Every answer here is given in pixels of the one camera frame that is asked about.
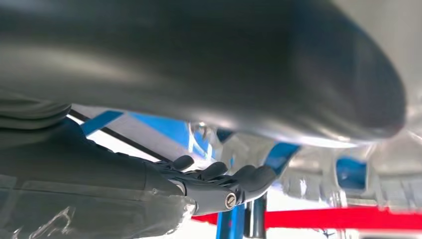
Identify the long red barrier belt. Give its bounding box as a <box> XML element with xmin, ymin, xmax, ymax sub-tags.
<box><xmin>265</xmin><ymin>207</ymin><xmax>422</xmax><ymax>231</ymax></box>

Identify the black barrier post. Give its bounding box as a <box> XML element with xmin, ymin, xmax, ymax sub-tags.
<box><xmin>244</xmin><ymin>194</ymin><xmax>267</xmax><ymax>239</ymax></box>

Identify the blue metal shelf rack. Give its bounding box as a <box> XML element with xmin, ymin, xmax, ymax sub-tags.
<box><xmin>81</xmin><ymin>110</ymin><xmax>368</xmax><ymax>239</ymax></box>

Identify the short red barrier belt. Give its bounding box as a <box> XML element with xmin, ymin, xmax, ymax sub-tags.
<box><xmin>191</xmin><ymin>211</ymin><xmax>246</xmax><ymax>227</ymax></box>

